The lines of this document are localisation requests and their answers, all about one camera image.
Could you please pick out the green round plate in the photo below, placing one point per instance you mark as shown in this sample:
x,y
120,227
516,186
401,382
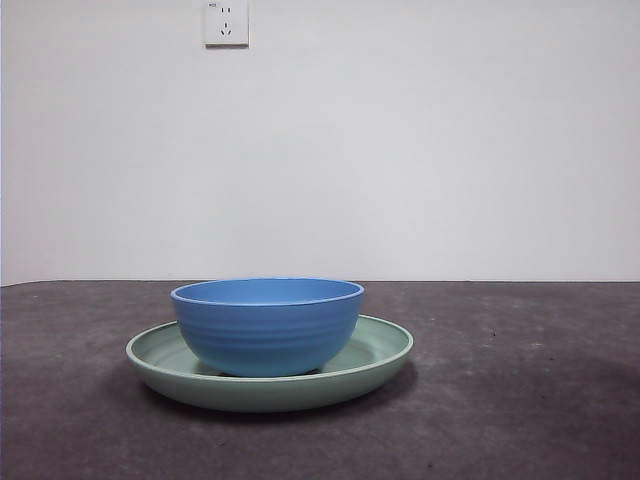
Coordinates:
x,y
270,395

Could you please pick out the white wall socket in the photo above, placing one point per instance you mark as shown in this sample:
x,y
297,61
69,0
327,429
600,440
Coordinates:
x,y
226,25

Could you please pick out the blue ribbed bowl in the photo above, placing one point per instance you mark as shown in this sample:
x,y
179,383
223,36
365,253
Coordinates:
x,y
265,335

